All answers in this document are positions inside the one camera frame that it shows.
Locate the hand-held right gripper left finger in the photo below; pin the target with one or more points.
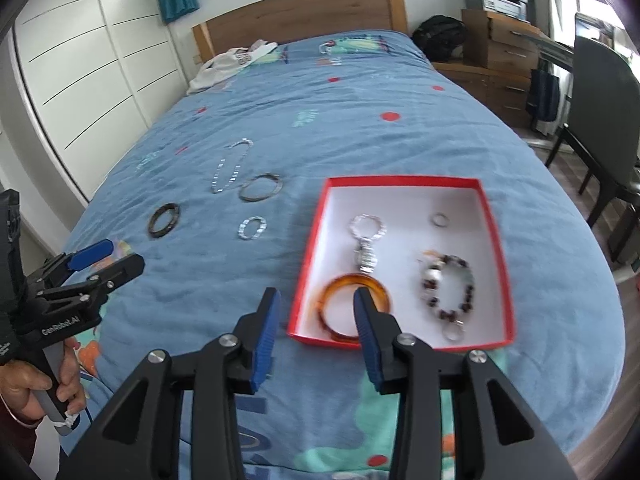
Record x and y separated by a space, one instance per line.
263 340

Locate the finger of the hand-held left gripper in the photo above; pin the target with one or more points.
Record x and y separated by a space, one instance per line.
90 255
117 271

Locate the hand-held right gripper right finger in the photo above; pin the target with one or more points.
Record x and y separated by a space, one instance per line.
368 340

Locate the amber bangle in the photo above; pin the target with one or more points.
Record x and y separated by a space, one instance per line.
332 320

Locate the silver pendant charm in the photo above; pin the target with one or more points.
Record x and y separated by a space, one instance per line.
366 259

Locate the red and white box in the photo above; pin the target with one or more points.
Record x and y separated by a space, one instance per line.
450 255

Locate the person's left forearm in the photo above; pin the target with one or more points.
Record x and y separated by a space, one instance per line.
15 447

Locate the person's left hand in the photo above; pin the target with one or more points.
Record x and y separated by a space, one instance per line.
27 385

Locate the dark brown bangle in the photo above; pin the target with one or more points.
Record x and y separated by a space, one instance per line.
163 220

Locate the grey metal bangle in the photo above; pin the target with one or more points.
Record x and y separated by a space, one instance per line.
260 187

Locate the white wardrobe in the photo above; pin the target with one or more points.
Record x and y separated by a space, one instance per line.
80 75

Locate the white printed bag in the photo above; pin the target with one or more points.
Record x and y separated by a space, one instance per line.
225 67

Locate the dark blue hanging cloth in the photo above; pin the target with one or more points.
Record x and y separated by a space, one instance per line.
542 97

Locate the black backpack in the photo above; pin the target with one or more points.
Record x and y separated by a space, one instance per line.
442 35

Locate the wooden drawer cabinet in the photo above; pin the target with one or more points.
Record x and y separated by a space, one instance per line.
500 55

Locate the dark chair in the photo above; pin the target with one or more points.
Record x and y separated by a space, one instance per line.
605 125

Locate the wooden headboard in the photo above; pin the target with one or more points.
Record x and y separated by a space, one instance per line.
310 15

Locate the desk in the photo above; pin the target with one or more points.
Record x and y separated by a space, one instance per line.
555 47

